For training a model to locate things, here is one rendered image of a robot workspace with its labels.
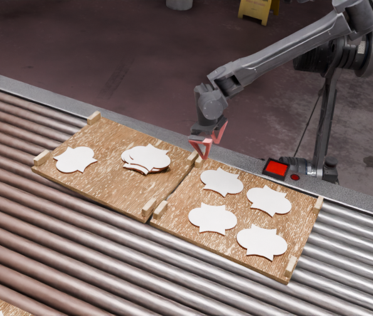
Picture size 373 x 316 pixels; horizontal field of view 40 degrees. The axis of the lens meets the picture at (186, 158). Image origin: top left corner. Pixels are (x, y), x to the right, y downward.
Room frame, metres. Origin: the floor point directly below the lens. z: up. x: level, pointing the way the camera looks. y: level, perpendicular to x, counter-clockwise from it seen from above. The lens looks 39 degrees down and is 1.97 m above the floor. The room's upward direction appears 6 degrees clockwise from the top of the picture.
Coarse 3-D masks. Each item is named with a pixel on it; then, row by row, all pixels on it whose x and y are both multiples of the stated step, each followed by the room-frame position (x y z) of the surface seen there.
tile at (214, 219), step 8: (200, 208) 1.06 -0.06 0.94; (208, 208) 1.07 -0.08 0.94; (216, 208) 1.07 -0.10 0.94; (224, 208) 1.07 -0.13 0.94; (192, 216) 1.03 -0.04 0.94; (200, 216) 1.03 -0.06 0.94; (208, 216) 1.03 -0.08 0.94; (216, 216) 1.04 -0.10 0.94; (224, 216) 1.04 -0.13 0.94; (232, 216) 1.04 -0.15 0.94; (192, 224) 1.00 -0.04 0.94; (200, 224) 1.00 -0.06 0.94; (208, 224) 1.00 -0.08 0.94; (216, 224) 1.00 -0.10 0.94; (224, 224) 1.01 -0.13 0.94; (232, 224) 1.01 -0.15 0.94; (200, 232) 0.97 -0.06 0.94; (208, 232) 0.98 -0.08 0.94; (216, 232) 0.98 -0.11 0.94
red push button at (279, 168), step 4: (268, 164) 1.32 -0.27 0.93; (272, 164) 1.32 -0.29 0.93; (276, 164) 1.32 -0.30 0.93; (280, 164) 1.33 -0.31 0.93; (268, 168) 1.30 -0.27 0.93; (272, 168) 1.30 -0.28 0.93; (276, 168) 1.30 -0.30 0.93; (280, 168) 1.31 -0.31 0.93; (284, 168) 1.31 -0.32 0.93; (276, 172) 1.28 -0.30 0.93; (280, 172) 1.28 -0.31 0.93; (284, 172) 1.29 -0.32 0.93
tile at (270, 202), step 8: (248, 192) 1.15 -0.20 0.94; (256, 192) 1.16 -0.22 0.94; (264, 192) 1.16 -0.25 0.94; (272, 192) 1.16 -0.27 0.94; (280, 192) 1.17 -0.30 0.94; (248, 200) 1.12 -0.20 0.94; (256, 200) 1.12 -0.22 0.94; (264, 200) 1.13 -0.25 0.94; (272, 200) 1.13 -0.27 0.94; (280, 200) 1.13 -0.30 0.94; (256, 208) 1.09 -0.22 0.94; (264, 208) 1.09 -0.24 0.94; (272, 208) 1.09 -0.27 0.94; (280, 208) 1.10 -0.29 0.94; (288, 208) 1.10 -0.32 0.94; (272, 216) 1.06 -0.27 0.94
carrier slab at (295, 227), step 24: (216, 168) 1.26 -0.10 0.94; (192, 192) 1.13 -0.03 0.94; (288, 192) 1.18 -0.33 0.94; (168, 216) 1.02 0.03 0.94; (240, 216) 1.06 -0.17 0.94; (264, 216) 1.07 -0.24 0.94; (288, 216) 1.08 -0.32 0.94; (312, 216) 1.09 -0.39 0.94; (192, 240) 0.95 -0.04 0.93; (216, 240) 0.95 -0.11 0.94; (288, 240) 0.98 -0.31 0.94; (240, 264) 0.89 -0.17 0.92; (264, 264) 0.89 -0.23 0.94
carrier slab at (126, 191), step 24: (72, 144) 1.31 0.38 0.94; (96, 144) 1.32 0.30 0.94; (120, 144) 1.33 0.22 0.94; (144, 144) 1.35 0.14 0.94; (168, 144) 1.36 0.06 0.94; (48, 168) 1.18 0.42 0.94; (96, 168) 1.20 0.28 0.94; (120, 168) 1.21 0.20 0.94; (168, 168) 1.24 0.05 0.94; (96, 192) 1.09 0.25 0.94; (120, 192) 1.10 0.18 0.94; (144, 192) 1.11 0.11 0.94; (168, 192) 1.12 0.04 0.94; (144, 216) 1.01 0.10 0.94
